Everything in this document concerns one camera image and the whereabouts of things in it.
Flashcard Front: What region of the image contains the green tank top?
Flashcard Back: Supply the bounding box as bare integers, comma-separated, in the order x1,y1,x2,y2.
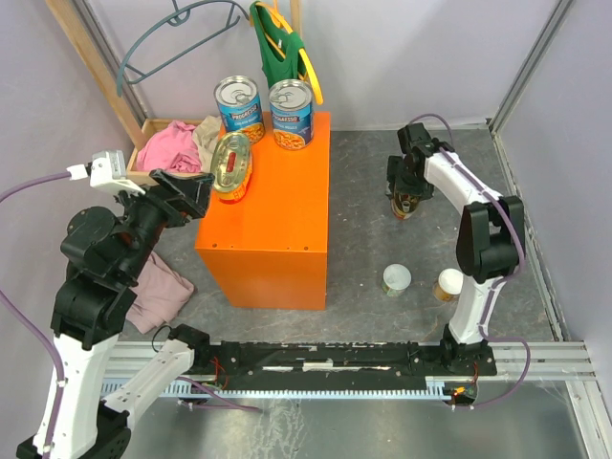
250,2,307,88

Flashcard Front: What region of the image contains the yellow plastic hanger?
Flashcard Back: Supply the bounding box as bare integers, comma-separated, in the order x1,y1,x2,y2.
254,1,324,105

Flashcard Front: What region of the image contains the light blue cable duct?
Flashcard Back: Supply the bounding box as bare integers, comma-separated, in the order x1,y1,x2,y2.
102,374,453,399

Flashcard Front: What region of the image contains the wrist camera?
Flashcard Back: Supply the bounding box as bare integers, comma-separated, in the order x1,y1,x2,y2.
397,122,431,155
66,150,144,196

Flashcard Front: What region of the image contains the wooden tray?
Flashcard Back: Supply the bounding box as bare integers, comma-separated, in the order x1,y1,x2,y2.
126,119,225,186

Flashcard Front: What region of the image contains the can with white lid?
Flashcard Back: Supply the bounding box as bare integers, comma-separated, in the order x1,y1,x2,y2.
382,263,412,297

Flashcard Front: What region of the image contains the wooden upright behind shirt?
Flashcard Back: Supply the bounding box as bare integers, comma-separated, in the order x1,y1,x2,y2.
290,0,302,34

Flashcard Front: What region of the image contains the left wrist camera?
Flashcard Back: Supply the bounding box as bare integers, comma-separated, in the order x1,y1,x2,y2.
66,150,144,196

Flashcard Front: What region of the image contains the mauve cloth on floor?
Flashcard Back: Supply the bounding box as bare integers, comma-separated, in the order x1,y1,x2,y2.
126,252,195,334

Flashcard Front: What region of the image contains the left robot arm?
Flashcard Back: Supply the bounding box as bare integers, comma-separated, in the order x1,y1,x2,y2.
16,169,214,458

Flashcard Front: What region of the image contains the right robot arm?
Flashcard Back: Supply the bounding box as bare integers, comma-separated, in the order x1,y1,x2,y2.
387,138,525,374

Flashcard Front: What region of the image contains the blue soup can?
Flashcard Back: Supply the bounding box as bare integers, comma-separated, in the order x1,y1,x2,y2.
213,76,265,144

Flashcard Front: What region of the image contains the orange box counter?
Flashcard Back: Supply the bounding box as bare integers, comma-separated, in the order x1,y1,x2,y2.
194,112,331,311

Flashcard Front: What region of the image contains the beige cloth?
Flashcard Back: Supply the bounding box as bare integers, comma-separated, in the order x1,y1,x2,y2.
192,116,222,172

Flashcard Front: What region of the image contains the pink cloth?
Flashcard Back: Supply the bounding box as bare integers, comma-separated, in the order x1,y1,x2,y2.
136,120,202,173

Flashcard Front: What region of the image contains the small can white lid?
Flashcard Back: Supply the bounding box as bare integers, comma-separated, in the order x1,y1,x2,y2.
433,268,464,302

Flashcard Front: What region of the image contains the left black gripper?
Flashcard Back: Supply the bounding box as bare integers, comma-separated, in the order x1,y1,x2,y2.
113,164,217,279

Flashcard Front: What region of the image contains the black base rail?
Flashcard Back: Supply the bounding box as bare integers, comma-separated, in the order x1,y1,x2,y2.
168,324,497,392

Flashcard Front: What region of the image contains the wooden post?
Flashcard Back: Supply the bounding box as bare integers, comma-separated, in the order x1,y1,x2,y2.
45,0,146,148

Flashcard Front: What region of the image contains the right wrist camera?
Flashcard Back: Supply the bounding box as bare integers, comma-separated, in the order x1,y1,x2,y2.
397,122,431,155

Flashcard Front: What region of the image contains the teal plastic hanger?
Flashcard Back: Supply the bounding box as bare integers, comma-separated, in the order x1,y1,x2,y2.
96,1,255,97

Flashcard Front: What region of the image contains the aluminium corner profile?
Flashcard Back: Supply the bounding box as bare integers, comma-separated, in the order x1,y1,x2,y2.
488,0,575,137

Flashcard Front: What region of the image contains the oval red sardine tin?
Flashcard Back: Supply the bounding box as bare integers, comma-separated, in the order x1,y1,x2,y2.
210,131,252,204

